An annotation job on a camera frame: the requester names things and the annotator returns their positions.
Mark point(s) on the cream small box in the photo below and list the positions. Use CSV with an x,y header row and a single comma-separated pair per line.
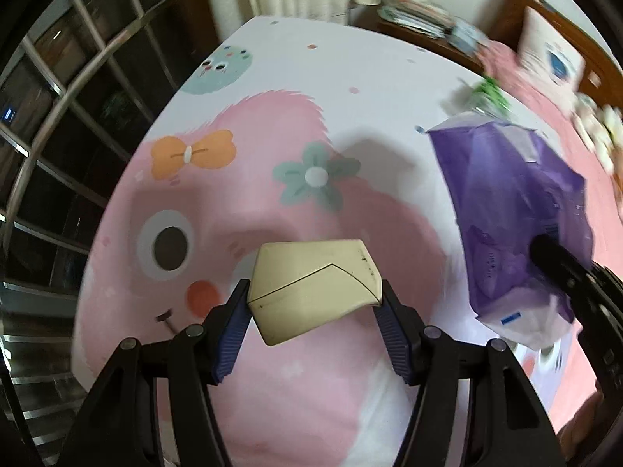
x,y
311,292

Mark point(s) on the wooden headboard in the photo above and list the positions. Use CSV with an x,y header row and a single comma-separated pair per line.
x,y
516,5

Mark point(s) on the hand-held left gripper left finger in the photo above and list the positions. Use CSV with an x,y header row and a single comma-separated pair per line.
x,y
231,335

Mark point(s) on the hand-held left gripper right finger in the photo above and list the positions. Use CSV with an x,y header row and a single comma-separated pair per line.
x,y
394,335

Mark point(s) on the green crumpled plastic wrapper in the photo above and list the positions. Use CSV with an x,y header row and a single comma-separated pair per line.
x,y
489,95

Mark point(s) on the white pillow with blue print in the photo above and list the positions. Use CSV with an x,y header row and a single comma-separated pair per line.
x,y
550,53

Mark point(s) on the window with metal grille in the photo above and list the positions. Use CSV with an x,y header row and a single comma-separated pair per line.
x,y
73,82

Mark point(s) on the pink blanket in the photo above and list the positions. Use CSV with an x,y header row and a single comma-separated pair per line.
x,y
545,116

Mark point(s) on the purple plastic bag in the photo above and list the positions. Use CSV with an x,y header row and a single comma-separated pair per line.
x,y
501,204

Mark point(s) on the light blue box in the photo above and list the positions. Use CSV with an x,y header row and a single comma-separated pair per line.
x,y
468,35

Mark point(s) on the stack of books and papers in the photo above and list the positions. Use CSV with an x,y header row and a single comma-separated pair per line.
x,y
413,9

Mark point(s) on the wooden nightstand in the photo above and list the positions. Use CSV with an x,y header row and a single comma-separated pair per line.
x,y
389,29

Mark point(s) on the cartoon printed bed sheet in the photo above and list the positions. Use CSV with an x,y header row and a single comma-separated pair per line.
x,y
292,131

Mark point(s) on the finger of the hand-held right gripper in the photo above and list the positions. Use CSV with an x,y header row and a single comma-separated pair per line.
x,y
555,260

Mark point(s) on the white plush toys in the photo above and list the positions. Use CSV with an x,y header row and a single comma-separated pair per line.
x,y
603,126

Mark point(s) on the person's right hand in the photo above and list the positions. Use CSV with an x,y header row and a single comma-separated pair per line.
x,y
581,433

